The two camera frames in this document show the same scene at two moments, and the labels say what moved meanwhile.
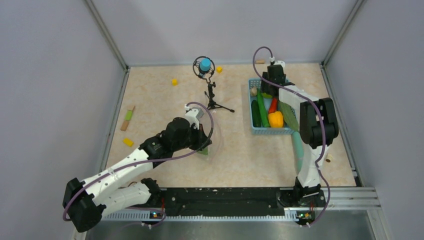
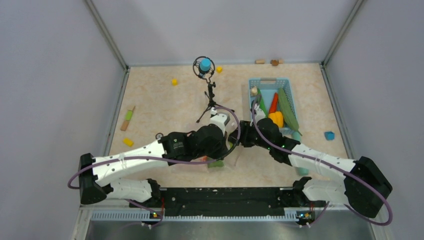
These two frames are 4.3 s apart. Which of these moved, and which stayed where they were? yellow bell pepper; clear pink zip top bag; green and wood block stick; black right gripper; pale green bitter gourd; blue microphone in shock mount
Moved: clear pink zip top bag; black right gripper
Stayed: green and wood block stick; pale green bitter gourd; yellow bell pepper; blue microphone in shock mount
